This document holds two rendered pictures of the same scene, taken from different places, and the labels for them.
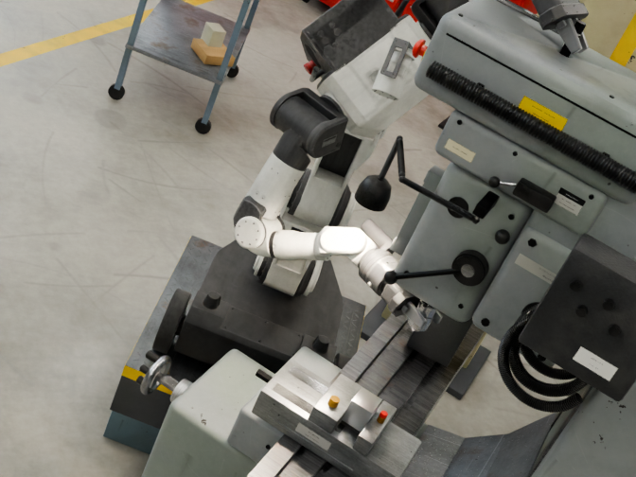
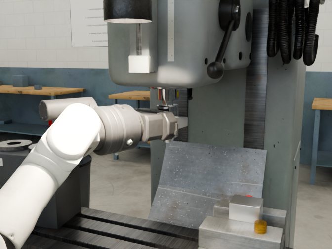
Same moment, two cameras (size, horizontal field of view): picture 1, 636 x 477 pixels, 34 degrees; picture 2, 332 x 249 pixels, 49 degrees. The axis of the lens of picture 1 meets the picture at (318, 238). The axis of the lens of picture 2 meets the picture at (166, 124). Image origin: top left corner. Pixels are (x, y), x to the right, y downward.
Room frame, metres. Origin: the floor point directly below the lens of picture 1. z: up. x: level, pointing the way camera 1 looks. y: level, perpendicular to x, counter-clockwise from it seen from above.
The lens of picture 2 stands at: (1.80, 0.47, 1.37)
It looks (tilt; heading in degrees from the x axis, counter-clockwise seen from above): 10 degrees down; 279
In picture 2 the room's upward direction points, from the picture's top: straight up
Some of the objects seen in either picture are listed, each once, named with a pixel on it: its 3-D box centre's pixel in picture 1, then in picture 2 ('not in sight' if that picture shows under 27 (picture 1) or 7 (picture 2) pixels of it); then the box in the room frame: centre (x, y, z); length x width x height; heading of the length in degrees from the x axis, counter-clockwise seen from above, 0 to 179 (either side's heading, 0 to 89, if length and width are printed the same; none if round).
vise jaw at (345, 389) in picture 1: (336, 402); (240, 237); (1.76, -0.18, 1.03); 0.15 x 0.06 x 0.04; 167
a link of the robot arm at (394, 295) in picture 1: (397, 288); (134, 127); (1.97, -0.21, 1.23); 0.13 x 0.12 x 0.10; 143
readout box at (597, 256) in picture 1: (601, 318); not in sight; (1.52, -0.49, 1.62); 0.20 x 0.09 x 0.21; 76
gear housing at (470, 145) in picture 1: (533, 156); not in sight; (1.91, -0.32, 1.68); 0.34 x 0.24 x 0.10; 76
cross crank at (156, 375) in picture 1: (167, 382); not in sight; (2.04, 0.20, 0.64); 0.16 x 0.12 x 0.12; 76
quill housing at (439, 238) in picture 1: (470, 230); (169, 5); (1.92, -0.28, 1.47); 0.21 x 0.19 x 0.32; 166
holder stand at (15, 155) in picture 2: (450, 308); (32, 180); (2.31, -0.39, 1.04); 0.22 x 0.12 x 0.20; 173
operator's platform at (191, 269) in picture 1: (238, 375); not in sight; (2.72, 0.05, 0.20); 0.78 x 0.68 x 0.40; 4
